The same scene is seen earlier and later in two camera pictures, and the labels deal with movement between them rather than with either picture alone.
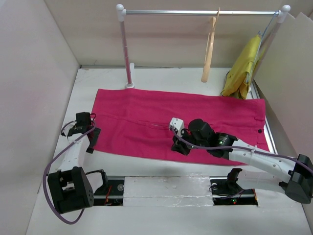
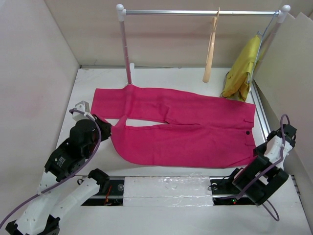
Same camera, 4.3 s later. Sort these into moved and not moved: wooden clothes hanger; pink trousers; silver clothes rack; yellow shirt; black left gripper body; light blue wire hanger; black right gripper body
Moved: black left gripper body; pink trousers; black right gripper body
Not moved: yellow shirt; light blue wire hanger; silver clothes rack; wooden clothes hanger
